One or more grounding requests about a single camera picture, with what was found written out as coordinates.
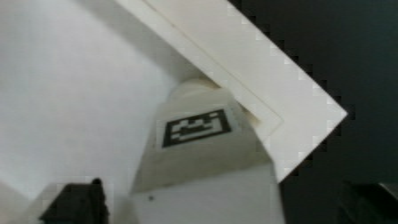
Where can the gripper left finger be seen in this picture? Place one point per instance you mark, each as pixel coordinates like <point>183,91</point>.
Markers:
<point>79,205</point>

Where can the white square tabletop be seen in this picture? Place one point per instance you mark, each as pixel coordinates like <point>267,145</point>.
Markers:
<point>96,56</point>

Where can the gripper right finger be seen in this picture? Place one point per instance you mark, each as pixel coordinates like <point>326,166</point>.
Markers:
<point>368,203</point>

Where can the white table leg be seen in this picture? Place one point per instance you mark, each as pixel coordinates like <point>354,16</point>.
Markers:
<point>205,182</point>

